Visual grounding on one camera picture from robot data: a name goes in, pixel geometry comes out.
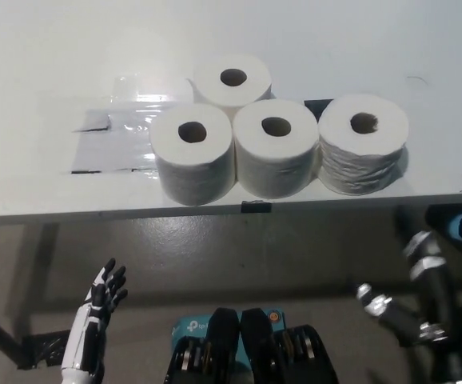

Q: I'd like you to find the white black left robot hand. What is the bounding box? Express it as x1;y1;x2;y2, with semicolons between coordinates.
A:
61;258;129;374

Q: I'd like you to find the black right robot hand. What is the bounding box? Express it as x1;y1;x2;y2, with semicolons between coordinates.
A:
354;230;462;350

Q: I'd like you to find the crinkled white toilet paper roll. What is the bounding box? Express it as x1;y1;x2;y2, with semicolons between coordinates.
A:
317;94;410;198

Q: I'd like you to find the smooth white toilet paper roll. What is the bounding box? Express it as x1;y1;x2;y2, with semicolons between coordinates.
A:
149;102;235;207
192;54;274;119
233;98;321;200

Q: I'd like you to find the teal tp-link box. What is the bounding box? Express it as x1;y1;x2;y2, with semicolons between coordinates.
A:
170;306;287;363

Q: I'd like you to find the clear plastic tape sheet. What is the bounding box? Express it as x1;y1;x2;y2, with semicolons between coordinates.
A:
109;71;195;108

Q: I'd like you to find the black tape square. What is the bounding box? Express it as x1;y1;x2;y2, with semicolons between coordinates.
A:
304;98;337;118

